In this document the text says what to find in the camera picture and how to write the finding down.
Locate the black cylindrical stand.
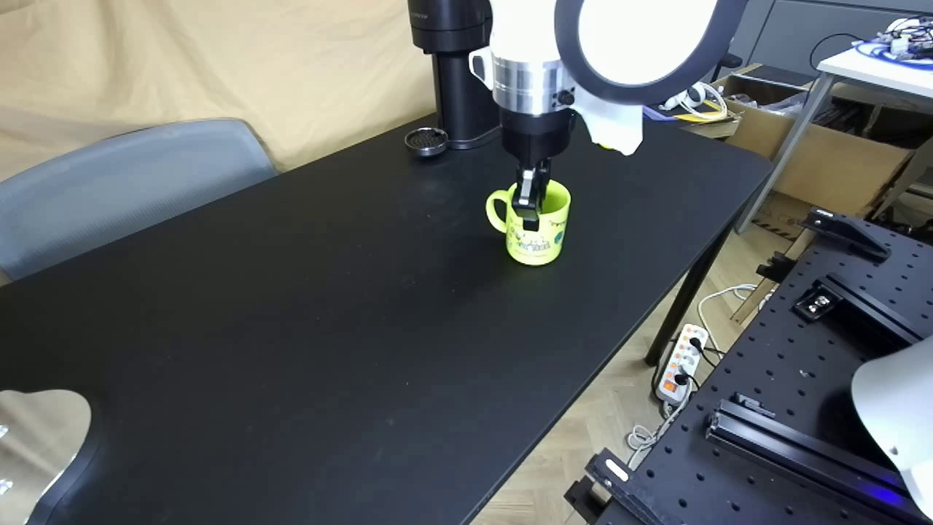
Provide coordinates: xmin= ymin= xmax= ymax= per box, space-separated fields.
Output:
xmin=408 ymin=0 xmax=498 ymax=150

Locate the white ring light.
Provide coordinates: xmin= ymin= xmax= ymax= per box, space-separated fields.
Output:
xmin=555 ymin=0 xmax=746 ymax=106

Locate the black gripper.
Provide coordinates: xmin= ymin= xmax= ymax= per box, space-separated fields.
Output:
xmin=503 ymin=112 xmax=571 ymax=231

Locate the beige curtain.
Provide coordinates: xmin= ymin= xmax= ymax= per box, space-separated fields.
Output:
xmin=0 ymin=0 xmax=434 ymax=177

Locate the green ceramic mug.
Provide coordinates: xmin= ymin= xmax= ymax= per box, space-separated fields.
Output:
xmin=484 ymin=180 xmax=571 ymax=265

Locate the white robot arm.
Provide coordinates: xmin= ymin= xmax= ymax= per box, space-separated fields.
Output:
xmin=471 ymin=0 xmax=644 ymax=231

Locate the black ring on table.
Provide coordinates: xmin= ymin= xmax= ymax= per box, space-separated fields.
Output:
xmin=402 ymin=126 xmax=452 ymax=161

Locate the white power strip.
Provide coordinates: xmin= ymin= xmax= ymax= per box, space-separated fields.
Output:
xmin=657 ymin=323 xmax=708 ymax=406

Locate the black perforated breadboard table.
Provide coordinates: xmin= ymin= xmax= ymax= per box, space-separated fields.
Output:
xmin=568 ymin=218 xmax=933 ymax=525

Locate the white side table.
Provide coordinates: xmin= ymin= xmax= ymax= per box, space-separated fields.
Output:
xmin=735 ymin=49 xmax=933 ymax=231

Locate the cardboard box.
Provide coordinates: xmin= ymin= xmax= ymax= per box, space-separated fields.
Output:
xmin=720 ymin=74 xmax=910 ymax=215

